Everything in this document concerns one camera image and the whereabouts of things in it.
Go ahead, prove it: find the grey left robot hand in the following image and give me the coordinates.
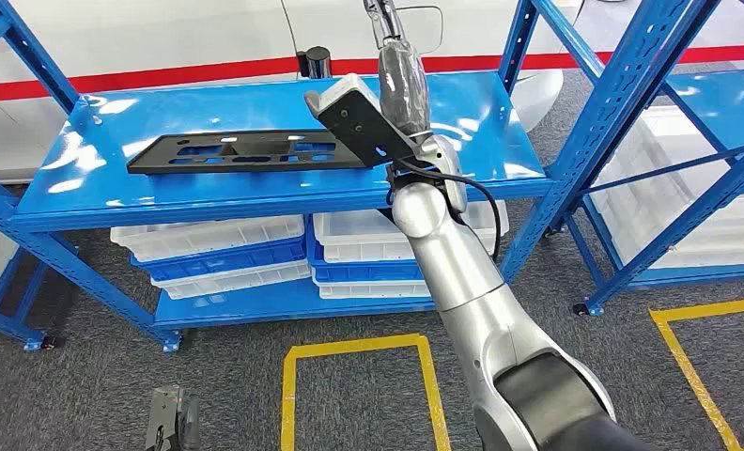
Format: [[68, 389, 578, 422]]
[[144, 384, 203, 451]]

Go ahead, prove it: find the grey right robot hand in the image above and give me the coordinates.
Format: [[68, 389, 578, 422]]
[[364, 0, 434, 141]]

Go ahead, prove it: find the black plastic panel part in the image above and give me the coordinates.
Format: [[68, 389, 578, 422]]
[[126, 129, 380, 176]]

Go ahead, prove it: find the blue metal shelf rack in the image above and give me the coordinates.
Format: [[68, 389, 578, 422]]
[[0, 0, 721, 354], [0, 245, 59, 353], [565, 0, 744, 317]]

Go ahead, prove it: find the yellow floor tape square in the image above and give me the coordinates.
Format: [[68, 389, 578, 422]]
[[649, 296, 744, 451], [279, 333, 452, 451]]

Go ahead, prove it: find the white plastic tray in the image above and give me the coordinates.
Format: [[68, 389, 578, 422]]
[[312, 276, 434, 301], [109, 214, 306, 263], [312, 198, 511, 265], [150, 259, 313, 302]]

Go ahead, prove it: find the white car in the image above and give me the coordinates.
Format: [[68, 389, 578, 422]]
[[0, 0, 588, 185]]

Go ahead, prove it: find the black stanchion post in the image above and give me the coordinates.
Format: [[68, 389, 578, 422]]
[[295, 45, 333, 81]]

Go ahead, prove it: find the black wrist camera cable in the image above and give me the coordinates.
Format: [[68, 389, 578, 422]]
[[385, 158, 504, 263]]

